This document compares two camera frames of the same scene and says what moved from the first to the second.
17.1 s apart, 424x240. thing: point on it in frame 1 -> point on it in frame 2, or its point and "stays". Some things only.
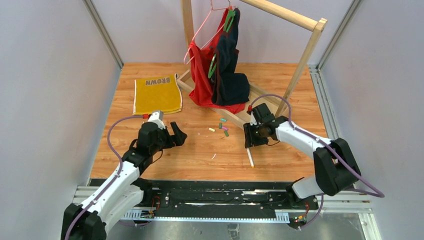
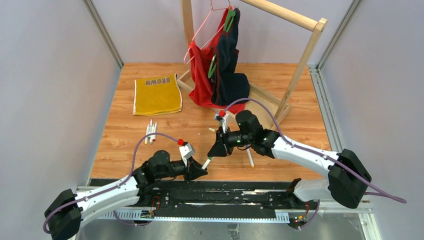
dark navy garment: x=230 y=87 stays
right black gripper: x=249 y=135 -> x=224 y=144
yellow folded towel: x=161 y=93 stays
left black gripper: x=168 y=136 -> x=190 y=169
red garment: x=200 y=59 stays
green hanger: x=230 y=14 stays
